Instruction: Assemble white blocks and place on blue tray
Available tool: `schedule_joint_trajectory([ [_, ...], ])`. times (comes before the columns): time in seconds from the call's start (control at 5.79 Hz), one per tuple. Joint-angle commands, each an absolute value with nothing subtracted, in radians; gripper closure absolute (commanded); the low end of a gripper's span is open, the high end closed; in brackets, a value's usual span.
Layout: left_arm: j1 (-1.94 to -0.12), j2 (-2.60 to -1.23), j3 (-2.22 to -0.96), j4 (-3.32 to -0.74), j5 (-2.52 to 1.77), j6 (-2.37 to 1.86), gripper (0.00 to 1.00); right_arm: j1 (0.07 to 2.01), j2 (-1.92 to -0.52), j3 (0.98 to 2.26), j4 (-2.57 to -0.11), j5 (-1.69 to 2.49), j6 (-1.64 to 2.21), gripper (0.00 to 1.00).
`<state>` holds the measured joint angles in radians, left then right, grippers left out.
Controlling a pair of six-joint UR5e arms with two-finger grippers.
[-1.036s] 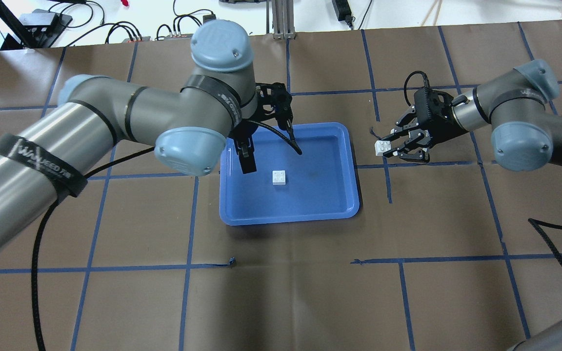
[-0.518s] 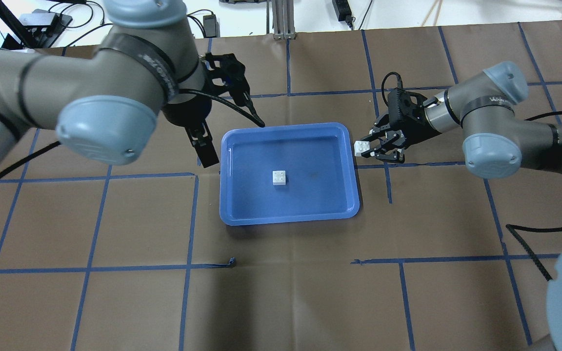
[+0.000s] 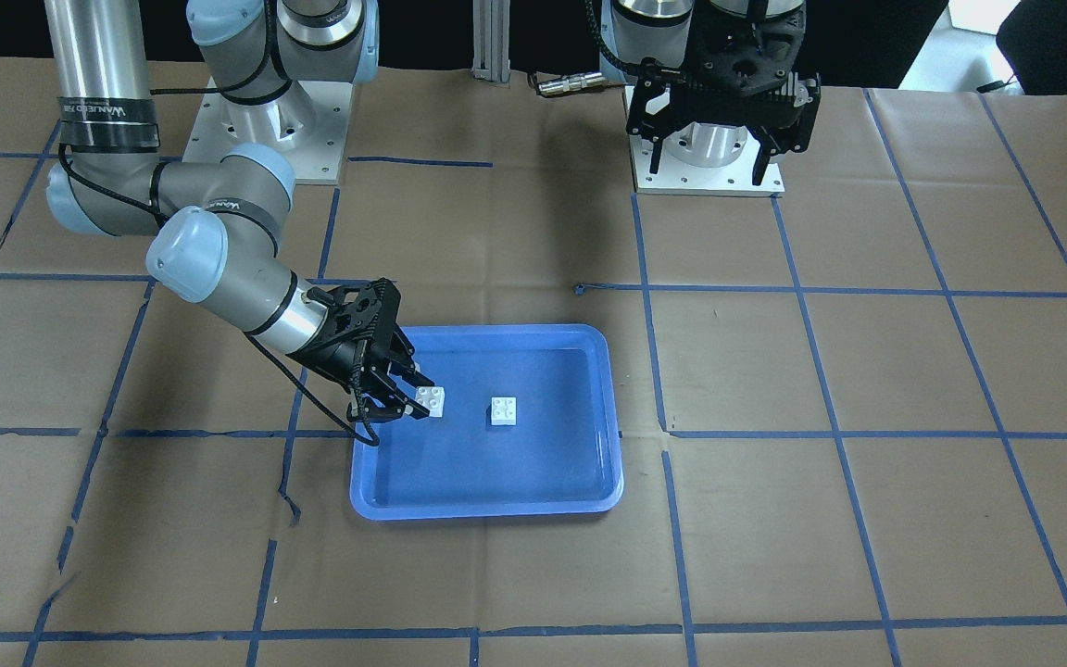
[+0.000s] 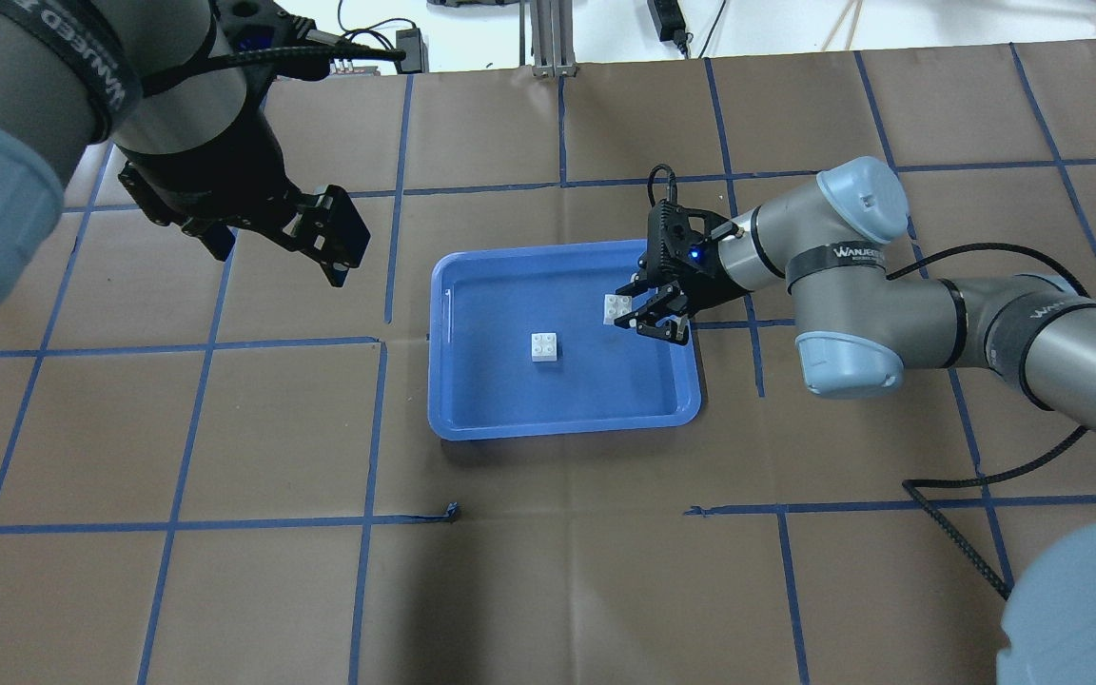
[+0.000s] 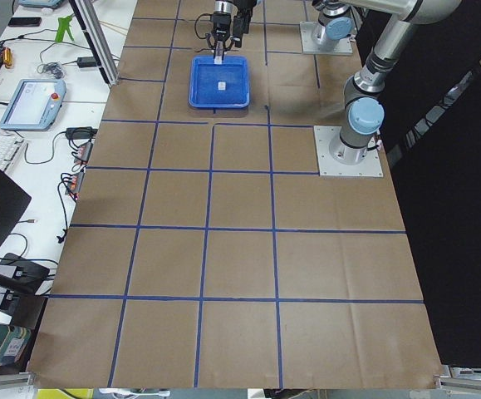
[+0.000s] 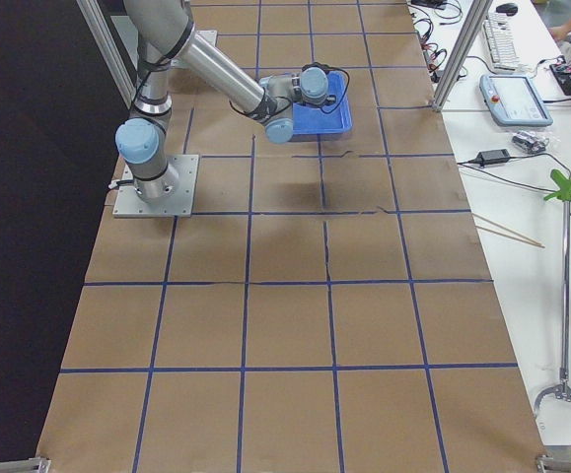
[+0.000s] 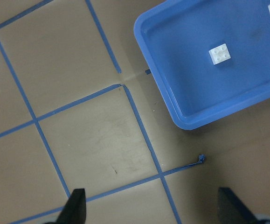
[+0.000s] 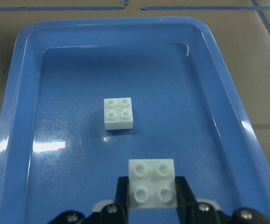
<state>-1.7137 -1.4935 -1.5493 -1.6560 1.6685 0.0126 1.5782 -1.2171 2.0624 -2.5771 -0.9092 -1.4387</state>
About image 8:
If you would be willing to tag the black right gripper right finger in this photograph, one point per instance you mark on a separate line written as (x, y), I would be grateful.
(185, 200)

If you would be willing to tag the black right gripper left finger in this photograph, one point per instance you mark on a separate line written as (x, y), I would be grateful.
(122, 201)

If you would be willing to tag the blue plastic tray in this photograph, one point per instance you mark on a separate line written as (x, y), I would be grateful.
(58, 163)

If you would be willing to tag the white block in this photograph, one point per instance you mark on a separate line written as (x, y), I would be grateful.
(118, 113)
(152, 184)

